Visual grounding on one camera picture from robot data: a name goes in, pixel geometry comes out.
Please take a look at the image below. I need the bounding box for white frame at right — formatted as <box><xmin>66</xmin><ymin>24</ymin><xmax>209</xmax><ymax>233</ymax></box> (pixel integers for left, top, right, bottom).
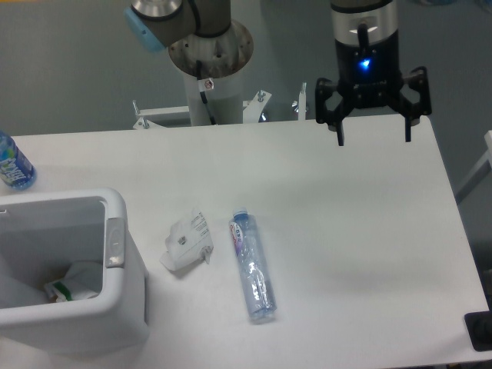
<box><xmin>454</xmin><ymin>131</ymin><xmax>491</xmax><ymax>204</ymax></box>

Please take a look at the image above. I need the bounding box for green white trash wrapper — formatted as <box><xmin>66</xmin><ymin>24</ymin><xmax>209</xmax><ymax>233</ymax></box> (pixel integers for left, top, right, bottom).
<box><xmin>44</xmin><ymin>261</ymin><xmax>103</xmax><ymax>303</ymax></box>

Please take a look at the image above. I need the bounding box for black clamp at table edge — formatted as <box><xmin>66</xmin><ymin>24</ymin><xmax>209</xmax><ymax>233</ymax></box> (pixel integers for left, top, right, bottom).
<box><xmin>464</xmin><ymin>311</ymin><xmax>491</xmax><ymax>352</ymax></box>

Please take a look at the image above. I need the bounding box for clear plastic water bottle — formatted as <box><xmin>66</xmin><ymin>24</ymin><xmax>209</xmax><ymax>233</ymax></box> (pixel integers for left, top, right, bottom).
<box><xmin>228</xmin><ymin>207</ymin><xmax>277</xmax><ymax>323</ymax></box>

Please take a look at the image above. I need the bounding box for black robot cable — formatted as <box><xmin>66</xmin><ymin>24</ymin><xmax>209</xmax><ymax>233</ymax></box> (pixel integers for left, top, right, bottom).
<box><xmin>194</xmin><ymin>59</ymin><xmax>217</xmax><ymax>126</ymax></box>

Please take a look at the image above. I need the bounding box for white paper packet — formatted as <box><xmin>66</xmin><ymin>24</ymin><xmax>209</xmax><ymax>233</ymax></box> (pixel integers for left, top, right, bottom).
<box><xmin>160</xmin><ymin>208</ymin><xmax>214</xmax><ymax>272</ymax></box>

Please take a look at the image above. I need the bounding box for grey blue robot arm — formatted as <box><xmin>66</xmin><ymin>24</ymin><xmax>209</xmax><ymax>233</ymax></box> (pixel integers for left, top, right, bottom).
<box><xmin>124</xmin><ymin>1</ymin><xmax>432</xmax><ymax>144</ymax></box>

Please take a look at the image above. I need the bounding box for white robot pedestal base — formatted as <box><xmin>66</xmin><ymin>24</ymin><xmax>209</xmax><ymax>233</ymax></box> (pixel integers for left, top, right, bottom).
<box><xmin>131</xmin><ymin>18</ymin><xmax>311</xmax><ymax>131</ymax></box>

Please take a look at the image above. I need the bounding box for white plastic trash can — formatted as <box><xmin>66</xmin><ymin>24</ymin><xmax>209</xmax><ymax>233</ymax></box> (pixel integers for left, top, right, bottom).
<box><xmin>1</xmin><ymin>188</ymin><xmax>149</xmax><ymax>354</ymax></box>

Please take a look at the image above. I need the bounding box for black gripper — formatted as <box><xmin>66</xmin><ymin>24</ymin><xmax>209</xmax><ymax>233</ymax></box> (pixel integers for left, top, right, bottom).
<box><xmin>314</xmin><ymin>37</ymin><xmax>433</xmax><ymax>147</ymax></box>

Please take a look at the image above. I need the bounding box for blue labelled water bottle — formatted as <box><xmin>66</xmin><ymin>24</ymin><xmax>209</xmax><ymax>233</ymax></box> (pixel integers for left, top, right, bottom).
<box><xmin>1</xmin><ymin>131</ymin><xmax>37</xmax><ymax>191</ymax></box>

